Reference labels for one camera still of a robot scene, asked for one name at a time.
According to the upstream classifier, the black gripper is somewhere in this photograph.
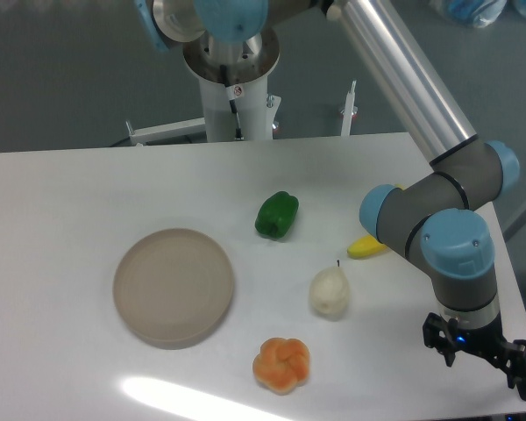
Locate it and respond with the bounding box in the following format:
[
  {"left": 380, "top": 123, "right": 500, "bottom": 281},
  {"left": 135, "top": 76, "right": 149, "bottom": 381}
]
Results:
[{"left": 423, "top": 312, "right": 525, "bottom": 389}]

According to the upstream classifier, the yellow banana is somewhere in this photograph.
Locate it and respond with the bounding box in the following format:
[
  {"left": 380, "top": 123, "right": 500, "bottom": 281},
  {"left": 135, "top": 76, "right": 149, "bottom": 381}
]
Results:
[{"left": 346, "top": 183, "right": 405, "bottom": 259}]

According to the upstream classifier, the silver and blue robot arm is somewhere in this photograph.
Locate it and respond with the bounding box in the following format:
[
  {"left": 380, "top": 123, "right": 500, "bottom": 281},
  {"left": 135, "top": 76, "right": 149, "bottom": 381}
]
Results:
[{"left": 135, "top": 1, "right": 526, "bottom": 400}]

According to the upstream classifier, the white pear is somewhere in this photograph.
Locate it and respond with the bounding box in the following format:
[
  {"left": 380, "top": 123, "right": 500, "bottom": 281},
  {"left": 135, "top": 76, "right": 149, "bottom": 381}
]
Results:
[{"left": 309, "top": 260, "right": 351, "bottom": 320}]

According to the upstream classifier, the orange knotted bread roll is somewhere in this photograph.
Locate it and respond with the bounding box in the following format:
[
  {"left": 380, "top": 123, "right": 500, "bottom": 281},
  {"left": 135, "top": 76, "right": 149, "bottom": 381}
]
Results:
[{"left": 252, "top": 338, "right": 310, "bottom": 395}]

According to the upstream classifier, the green bell pepper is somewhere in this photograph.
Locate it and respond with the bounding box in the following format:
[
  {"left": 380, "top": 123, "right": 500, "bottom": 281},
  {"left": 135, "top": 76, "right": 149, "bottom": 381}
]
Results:
[{"left": 254, "top": 191, "right": 299, "bottom": 239}]

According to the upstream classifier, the beige round plate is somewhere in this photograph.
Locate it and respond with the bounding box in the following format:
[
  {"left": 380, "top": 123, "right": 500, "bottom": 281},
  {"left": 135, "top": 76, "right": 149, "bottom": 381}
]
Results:
[{"left": 112, "top": 228, "right": 235, "bottom": 349}]

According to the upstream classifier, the white right support bracket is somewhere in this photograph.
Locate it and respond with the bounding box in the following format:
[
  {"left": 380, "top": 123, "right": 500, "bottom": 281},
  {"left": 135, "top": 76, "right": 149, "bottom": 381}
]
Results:
[{"left": 340, "top": 80, "right": 358, "bottom": 137}]

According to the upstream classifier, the white support bracket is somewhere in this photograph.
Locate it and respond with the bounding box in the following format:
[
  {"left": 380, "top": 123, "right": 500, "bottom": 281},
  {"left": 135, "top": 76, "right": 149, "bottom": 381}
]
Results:
[
  {"left": 125, "top": 118, "right": 205, "bottom": 146},
  {"left": 340, "top": 80, "right": 358, "bottom": 137}
]

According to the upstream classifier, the black cable on pedestal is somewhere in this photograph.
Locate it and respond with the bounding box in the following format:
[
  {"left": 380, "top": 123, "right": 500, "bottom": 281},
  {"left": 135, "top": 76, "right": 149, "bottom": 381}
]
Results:
[{"left": 219, "top": 64, "right": 245, "bottom": 141}]

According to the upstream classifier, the white left support bracket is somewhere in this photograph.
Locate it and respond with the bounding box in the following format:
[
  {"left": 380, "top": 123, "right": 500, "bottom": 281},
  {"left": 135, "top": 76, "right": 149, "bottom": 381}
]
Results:
[{"left": 125, "top": 118, "right": 205, "bottom": 146}]

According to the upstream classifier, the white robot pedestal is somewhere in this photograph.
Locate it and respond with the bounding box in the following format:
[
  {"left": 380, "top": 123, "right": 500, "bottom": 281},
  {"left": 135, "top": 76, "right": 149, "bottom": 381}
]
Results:
[{"left": 183, "top": 29, "right": 281, "bottom": 142}]

